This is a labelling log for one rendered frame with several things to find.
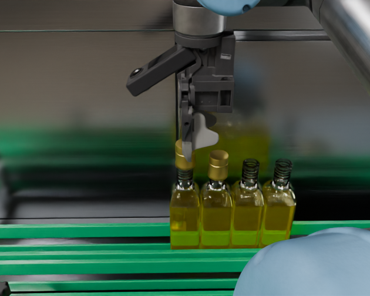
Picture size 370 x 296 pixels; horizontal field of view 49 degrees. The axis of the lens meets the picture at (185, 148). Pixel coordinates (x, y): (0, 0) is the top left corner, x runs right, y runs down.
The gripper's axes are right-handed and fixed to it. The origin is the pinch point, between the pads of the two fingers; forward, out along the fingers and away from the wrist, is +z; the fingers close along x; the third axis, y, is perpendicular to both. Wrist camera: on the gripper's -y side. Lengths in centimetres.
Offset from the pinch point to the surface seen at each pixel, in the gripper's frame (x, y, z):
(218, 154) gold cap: 0.0, 5.8, 1.3
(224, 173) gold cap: -1.5, 6.7, 4.3
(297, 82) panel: 12.1, 21.1, -6.6
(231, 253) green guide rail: -4.2, 8.8, 21.3
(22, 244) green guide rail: 3.1, -34.4, 26.2
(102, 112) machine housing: 14.7, -16.6, 1.0
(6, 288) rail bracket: -15.6, -28.7, 16.5
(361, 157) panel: 12.3, 37.2, 10.7
